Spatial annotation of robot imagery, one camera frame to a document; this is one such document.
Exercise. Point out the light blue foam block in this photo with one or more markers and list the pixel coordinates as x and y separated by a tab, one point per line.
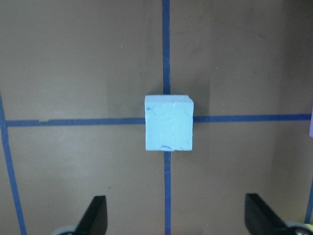
168	122

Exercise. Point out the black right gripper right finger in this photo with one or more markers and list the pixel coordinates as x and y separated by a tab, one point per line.
260	219

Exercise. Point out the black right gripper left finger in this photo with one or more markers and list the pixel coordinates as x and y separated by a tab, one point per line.
95	218

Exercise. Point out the purple foam block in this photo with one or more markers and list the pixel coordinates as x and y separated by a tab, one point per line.
311	125

